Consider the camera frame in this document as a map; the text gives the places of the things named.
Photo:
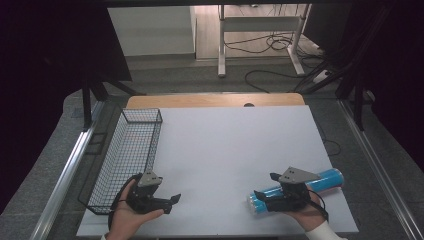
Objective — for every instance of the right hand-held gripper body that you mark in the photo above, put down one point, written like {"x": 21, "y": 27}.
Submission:
{"x": 293, "y": 196}

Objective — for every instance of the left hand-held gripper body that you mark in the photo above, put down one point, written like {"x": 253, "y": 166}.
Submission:
{"x": 143, "y": 196}

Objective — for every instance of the blue roll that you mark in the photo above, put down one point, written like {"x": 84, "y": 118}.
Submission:
{"x": 328, "y": 181}

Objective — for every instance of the person's right hand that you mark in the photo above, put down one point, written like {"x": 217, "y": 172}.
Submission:
{"x": 311, "y": 216}

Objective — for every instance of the person's left hand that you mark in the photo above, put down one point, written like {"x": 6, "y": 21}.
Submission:
{"x": 125, "y": 221}

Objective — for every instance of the white table mat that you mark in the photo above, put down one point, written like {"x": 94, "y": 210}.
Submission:
{"x": 233, "y": 150}

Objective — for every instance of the white power strip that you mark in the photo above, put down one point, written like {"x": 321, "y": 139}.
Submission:
{"x": 321, "y": 76}

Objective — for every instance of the black metal stand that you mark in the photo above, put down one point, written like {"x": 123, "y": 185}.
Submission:
{"x": 87, "y": 100}
{"x": 358, "y": 100}

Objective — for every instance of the dark curtain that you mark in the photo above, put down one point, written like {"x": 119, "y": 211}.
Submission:
{"x": 396, "y": 66}
{"x": 40, "y": 66}

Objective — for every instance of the white cabinet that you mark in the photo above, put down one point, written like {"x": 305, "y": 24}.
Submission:
{"x": 151, "y": 30}

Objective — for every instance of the aluminium rail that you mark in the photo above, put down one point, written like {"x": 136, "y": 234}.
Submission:
{"x": 66, "y": 173}
{"x": 376, "y": 166}

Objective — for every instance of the white desk frame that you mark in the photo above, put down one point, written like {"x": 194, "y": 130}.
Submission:
{"x": 258, "y": 24}

